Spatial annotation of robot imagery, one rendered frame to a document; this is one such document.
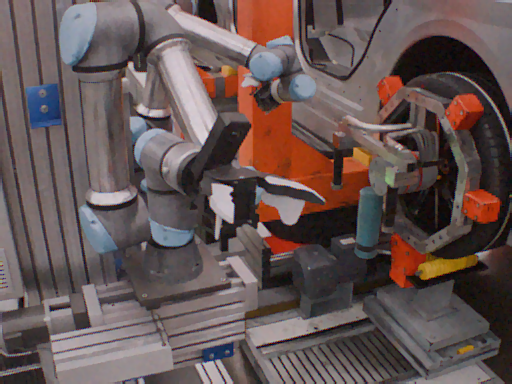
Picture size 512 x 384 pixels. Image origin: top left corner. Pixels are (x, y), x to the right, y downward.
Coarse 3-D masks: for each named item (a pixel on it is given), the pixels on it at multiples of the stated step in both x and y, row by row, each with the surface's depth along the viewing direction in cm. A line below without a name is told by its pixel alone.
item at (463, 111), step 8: (456, 96) 155; (464, 96) 156; (472, 96) 157; (456, 104) 156; (464, 104) 154; (472, 104) 155; (448, 112) 160; (456, 112) 157; (464, 112) 153; (472, 112) 153; (480, 112) 154; (456, 120) 157; (464, 120) 156; (472, 120) 157; (456, 128) 158; (464, 128) 160
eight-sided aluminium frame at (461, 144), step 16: (400, 96) 183; (416, 96) 175; (432, 96) 173; (384, 112) 195; (400, 112) 193; (448, 128) 161; (464, 144) 162; (464, 160) 156; (464, 176) 157; (464, 192) 159; (400, 208) 203; (400, 224) 197; (464, 224) 164; (416, 240) 187; (432, 240) 178; (448, 240) 171
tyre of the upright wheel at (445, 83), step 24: (480, 72) 182; (480, 96) 163; (480, 120) 158; (504, 120) 160; (480, 144) 160; (504, 144) 157; (504, 168) 156; (504, 192) 157; (408, 216) 204; (504, 216) 162; (456, 240) 178; (480, 240) 167; (504, 240) 174
